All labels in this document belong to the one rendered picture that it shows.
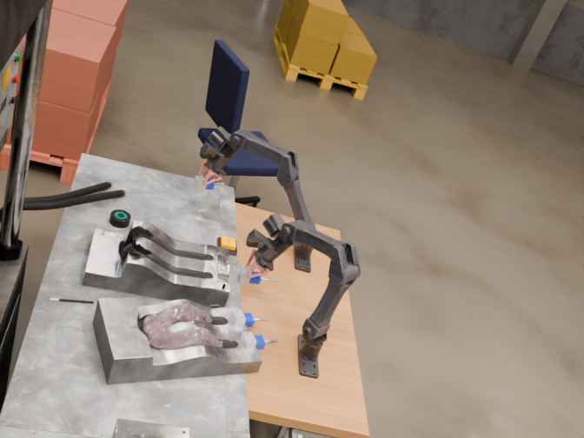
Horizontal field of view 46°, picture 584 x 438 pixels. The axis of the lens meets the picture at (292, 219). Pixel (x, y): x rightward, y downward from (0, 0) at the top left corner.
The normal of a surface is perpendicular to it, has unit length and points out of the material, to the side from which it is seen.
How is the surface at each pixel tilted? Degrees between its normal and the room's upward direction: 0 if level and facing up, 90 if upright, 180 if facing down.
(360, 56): 90
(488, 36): 90
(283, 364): 0
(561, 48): 90
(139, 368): 90
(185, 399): 0
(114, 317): 0
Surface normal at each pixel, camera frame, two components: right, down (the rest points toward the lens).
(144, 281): 0.11, 0.56
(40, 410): 0.32, -0.80
